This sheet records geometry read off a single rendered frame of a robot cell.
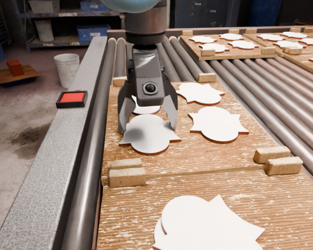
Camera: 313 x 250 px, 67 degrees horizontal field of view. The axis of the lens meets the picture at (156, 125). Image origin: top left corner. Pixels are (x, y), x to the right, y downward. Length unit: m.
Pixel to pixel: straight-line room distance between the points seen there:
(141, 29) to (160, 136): 0.21
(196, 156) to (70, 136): 0.29
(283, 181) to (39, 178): 0.43
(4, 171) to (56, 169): 1.62
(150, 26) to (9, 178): 1.75
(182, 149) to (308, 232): 0.24
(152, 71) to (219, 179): 0.21
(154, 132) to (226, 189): 0.19
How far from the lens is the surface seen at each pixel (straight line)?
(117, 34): 1.48
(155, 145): 0.47
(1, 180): 2.04
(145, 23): 0.42
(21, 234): 0.42
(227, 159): 0.47
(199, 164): 0.45
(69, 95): 0.74
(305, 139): 0.65
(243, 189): 0.42
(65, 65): 3.13
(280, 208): 0.42
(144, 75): 0.40
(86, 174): 0.46
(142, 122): 0.54
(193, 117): 0.57
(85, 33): 4.99
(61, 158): 0.52
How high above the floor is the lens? 1.23
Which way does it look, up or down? 32 degrees down
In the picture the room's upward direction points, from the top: straight up
